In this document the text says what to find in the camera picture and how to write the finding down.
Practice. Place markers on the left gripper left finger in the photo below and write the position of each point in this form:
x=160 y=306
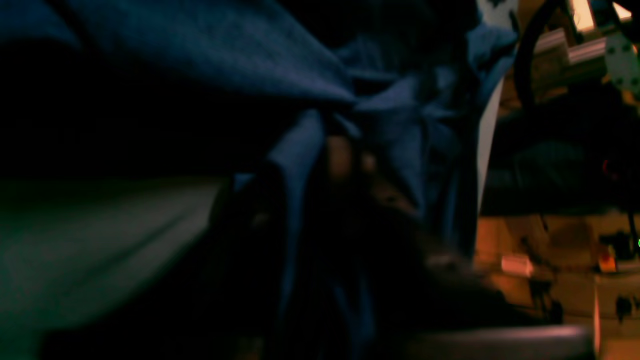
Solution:
x=246 y=284

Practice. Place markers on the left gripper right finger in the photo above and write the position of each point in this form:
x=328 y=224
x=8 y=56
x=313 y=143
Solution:
x=431 y=303

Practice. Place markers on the dark blue t-shirt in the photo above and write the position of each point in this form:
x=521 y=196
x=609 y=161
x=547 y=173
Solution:
x=132 y=90

